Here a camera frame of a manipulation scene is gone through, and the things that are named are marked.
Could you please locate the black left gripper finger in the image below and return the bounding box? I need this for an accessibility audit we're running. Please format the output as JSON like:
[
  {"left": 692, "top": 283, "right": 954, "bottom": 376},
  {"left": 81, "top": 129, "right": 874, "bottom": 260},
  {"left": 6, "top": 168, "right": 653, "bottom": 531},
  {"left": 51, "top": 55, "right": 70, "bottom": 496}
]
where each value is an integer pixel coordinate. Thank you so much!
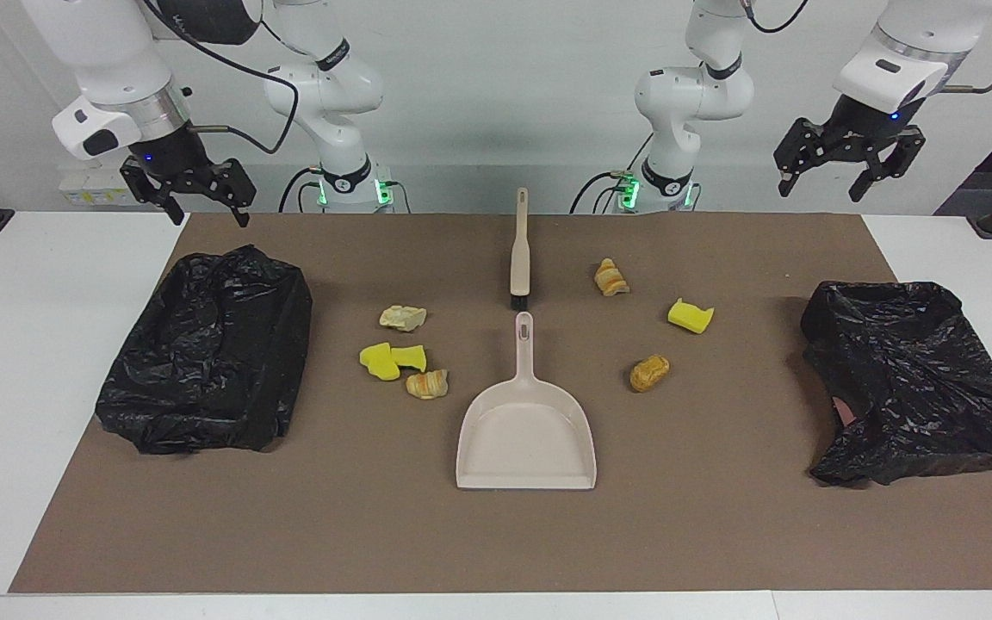
[
  {"left": 849, "top": 127, "right": 926, "bottom": 203},
  {"left": 774, "top": 119, "right": 833, "bottom": 197}
]

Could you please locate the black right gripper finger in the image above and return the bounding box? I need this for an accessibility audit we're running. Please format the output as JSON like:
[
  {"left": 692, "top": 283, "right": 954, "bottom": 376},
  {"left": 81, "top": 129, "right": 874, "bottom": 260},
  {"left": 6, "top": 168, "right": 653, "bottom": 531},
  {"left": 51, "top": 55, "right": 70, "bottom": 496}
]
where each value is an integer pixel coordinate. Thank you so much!
[
  {"left": 203, "top": 159, "right": 256, "bottom": 229},
  {"left": 121, "top": 159, "right": 185, "bottom": 226}
]

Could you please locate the yellow and green sponge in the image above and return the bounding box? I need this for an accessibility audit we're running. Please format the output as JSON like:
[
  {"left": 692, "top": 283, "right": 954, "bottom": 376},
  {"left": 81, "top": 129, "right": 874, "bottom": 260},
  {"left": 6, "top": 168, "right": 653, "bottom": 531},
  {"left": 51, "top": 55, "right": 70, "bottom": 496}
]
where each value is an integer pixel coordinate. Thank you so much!
[{"left": 667, "top": 298, "right": 715, "bottom": 335}]

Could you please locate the pale bread chunk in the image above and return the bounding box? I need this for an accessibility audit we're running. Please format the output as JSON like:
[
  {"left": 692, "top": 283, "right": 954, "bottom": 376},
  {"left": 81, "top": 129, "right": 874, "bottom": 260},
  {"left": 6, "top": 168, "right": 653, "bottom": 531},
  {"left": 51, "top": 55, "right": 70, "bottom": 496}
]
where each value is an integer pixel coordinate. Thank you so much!
[{"left": 379, "top": 305, "right": 428, "bottom": 333}]

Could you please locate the striped toy croissant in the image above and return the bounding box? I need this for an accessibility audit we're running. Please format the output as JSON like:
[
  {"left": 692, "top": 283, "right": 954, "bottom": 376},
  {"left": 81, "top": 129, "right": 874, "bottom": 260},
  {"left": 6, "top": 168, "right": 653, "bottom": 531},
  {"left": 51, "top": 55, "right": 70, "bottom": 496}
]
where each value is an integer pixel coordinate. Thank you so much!
[
  {"left": 406, "top": 369, "right": 450, "bottom": 400},
  {"left": 593, "top": 257, "right": 631, "bottom": 297}
]

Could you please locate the brown toy bread roll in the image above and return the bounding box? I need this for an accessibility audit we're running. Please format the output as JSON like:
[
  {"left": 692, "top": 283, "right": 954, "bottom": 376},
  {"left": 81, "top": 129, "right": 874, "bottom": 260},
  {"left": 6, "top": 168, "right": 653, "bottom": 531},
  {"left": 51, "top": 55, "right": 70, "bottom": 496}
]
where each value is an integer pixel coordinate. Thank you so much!
[{"left": 629, "top": 354, "right": 671, "bottom": 393}]

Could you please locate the beige hand brush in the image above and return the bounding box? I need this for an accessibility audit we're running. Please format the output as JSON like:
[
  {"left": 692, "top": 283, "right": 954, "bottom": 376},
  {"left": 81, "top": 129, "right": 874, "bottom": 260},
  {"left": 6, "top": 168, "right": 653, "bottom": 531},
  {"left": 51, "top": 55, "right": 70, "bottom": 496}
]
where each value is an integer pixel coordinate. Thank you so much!
[{"left": 509, "top": 188, "right": 532, "bottom": 311}]

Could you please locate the beige plastic dustpan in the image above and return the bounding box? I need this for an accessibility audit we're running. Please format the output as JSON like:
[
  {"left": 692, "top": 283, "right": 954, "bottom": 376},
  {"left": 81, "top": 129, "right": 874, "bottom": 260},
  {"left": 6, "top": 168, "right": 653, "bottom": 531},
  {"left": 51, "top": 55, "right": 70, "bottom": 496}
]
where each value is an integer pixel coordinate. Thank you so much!
[{"left": 456, "top": 312, "right": 598, "bottom": 491}]

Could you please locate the black trash bag bin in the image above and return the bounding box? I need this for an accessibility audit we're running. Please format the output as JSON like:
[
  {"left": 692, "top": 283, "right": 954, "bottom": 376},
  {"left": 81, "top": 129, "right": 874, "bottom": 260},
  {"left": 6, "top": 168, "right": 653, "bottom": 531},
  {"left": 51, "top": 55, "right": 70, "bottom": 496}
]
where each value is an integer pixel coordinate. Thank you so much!
[{"left": 96, "top": 245, "right": 313, "bottom": 455}]

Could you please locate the black bag over pink bin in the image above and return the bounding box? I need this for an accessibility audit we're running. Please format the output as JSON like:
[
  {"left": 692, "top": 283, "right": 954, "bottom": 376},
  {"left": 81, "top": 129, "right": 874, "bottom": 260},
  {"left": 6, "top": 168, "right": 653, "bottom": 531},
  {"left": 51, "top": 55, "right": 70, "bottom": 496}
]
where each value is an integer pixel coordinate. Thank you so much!
[{"left": 800, "top": 281, "right": 992, "bottom": 488}]

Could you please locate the brown table mat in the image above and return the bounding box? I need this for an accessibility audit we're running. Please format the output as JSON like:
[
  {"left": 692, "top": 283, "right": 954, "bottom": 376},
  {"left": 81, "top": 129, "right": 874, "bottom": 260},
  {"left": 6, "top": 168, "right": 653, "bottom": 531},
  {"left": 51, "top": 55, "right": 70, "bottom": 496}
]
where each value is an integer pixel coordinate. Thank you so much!
[{"left": 9, "top": 213, "right": 992, "bottom": 593}]

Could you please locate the black base power cable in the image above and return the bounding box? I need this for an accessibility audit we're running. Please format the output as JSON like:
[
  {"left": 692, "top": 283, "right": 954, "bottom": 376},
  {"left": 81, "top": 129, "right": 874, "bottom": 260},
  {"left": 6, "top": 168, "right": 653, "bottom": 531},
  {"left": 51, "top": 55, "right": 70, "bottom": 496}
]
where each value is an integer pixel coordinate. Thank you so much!
[
  {"left": 569, "top": 170, "right": 636, "bottom": 214},
  {"left": 279, "top": 168, "right": 326, "bottom": 214}
]

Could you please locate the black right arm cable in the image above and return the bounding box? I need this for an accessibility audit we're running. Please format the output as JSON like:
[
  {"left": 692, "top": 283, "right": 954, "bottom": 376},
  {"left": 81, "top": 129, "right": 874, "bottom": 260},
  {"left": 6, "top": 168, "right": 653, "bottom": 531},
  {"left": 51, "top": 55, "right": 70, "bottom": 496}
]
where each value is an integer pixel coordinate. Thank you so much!
[{"left": 139, "top": 0, "right": 301, "bottom": 156}]

